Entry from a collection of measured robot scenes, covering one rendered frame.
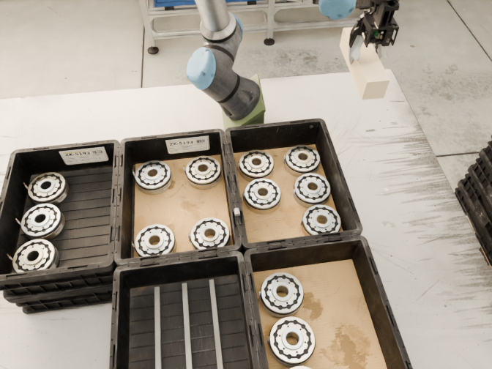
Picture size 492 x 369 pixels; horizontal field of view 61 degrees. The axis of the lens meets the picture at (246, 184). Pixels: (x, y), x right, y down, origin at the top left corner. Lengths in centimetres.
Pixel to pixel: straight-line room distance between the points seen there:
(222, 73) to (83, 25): 230
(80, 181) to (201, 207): 37
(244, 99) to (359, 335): 80
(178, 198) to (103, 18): 253
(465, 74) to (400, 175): 182
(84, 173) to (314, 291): 75
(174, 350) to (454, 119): 227
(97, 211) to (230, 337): 51
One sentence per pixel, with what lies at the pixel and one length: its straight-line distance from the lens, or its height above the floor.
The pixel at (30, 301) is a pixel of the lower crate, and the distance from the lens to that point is 121.
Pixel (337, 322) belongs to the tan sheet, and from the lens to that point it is 105.
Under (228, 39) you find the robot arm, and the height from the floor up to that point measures 103.
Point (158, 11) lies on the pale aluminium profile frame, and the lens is 296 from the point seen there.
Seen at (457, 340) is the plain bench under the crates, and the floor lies 70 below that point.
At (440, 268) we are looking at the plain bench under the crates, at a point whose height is 70.
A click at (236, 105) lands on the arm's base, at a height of 86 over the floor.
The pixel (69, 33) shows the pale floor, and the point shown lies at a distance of 350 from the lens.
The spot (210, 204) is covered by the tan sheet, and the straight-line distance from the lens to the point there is 118.
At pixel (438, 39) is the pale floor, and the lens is 347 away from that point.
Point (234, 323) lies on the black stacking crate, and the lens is 103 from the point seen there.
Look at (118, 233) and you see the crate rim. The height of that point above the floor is 92.
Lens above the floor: 181
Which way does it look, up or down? 54 degrees down
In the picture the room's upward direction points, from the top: straight up
